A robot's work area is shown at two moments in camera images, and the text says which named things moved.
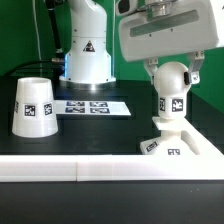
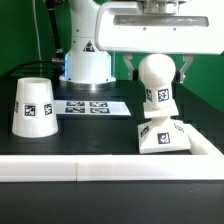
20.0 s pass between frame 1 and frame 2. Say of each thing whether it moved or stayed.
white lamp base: moved
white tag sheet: stayed
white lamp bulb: moved
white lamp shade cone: stayed
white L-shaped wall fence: stayed
